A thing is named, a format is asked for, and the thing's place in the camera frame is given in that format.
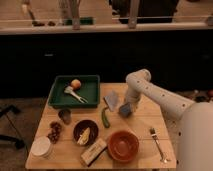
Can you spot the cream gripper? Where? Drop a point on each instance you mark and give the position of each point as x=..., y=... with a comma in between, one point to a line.
x=134, y=106

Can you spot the blue sponge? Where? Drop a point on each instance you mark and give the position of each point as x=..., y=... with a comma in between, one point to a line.
x=125, y=110

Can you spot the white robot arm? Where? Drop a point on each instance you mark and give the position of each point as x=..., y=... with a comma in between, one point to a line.
x=195, y=147

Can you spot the silver fork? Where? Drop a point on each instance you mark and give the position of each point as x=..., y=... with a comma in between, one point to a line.
x=164, y=158

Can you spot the orange clay bowl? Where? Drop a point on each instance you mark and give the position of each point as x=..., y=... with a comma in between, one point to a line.
x=123, y=146

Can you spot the green plastic tray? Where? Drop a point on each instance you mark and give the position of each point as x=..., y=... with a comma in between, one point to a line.
x=90, y=90

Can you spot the dark brown plate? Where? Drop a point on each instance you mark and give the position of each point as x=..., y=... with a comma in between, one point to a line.
x=81, y=126

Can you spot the yellow banana piece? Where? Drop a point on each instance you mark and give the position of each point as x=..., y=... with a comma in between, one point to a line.
x=84, y=137

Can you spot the wooden block brush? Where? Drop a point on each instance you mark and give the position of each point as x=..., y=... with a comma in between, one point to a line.
x=90, y=154

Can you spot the orange peach fruit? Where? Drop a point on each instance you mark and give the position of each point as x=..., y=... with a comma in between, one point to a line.
x=75, y=84

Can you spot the small dark metal cup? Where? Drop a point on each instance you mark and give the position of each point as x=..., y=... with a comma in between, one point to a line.
x=65, y=116

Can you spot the brown grape cluster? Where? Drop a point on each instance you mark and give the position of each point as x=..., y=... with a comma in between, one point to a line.
x=54, y=134

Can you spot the white lidded container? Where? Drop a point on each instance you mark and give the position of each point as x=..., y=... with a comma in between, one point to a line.
x=41, y=147

